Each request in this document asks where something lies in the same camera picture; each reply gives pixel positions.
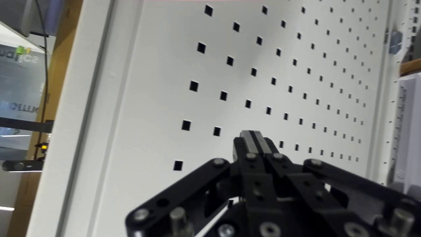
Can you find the grey printed board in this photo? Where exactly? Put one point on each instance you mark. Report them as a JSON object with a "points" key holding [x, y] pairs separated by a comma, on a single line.
{"points": [[17, 70]]}

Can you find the pegboard-backed grey locker door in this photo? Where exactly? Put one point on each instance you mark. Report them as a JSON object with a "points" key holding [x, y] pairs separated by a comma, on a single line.
{"points": [[152, 66]]}

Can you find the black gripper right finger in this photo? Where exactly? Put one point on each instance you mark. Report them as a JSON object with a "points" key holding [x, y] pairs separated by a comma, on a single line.
{"points": [[333, 197]]}

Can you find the brown wooden panel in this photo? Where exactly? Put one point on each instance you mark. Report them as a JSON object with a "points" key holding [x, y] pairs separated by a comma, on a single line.
{"points": [[65, 26]]}

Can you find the locker shelf board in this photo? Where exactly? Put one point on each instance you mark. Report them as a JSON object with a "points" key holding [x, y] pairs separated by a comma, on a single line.
{"points": [[409, 66]]}

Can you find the black horizontal bar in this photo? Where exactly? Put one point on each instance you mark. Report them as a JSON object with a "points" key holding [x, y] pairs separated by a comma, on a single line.
{"points": [[21, 164], [26, 125]]}

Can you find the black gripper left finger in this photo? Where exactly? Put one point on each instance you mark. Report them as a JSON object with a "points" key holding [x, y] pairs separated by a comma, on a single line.
{"points": [[197, 197]]}

